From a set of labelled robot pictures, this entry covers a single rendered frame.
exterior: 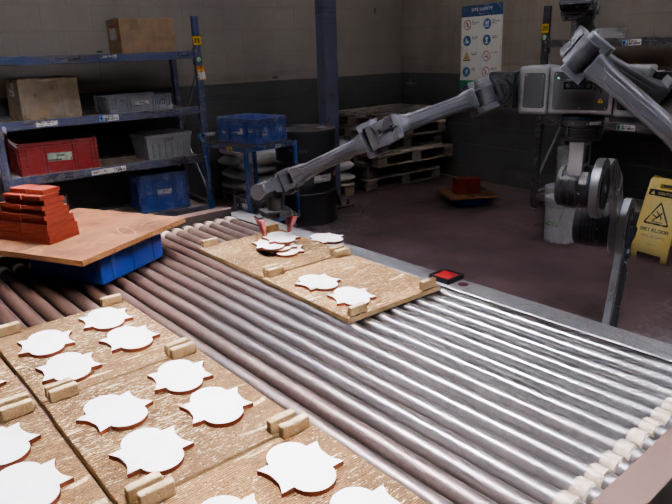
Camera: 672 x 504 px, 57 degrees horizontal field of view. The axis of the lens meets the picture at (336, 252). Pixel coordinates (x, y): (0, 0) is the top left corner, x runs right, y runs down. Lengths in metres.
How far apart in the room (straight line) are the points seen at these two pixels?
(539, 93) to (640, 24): 4.43
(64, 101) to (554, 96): 4.55
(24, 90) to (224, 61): 2.23
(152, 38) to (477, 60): 3.66
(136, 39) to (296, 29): 2.21
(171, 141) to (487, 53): 3.66
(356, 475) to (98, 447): 0.47
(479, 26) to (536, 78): 5.48
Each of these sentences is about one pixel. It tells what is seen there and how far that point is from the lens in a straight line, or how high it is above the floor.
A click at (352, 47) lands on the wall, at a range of 8.05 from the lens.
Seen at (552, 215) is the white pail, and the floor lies 0.23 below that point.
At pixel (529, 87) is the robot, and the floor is 1.46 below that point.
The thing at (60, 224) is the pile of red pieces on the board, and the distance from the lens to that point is 2.17.
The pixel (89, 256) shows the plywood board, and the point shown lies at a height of 1.04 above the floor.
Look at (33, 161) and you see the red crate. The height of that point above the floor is 0.77.
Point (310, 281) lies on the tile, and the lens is 1.85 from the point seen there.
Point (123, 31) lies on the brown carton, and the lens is 6.01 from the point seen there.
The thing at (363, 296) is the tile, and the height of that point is 0.95.
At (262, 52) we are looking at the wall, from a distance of 7.33.
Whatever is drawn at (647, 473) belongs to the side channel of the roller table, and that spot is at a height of 0.95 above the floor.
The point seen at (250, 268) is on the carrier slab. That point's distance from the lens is 2.02.
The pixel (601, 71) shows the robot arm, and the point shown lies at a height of 1.53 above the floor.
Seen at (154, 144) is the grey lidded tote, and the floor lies 0.79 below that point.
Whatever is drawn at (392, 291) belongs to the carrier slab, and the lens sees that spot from 1.79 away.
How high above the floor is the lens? 1.61
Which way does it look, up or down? 18 degrees down
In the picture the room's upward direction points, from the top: 2 degrees counter-clockwise
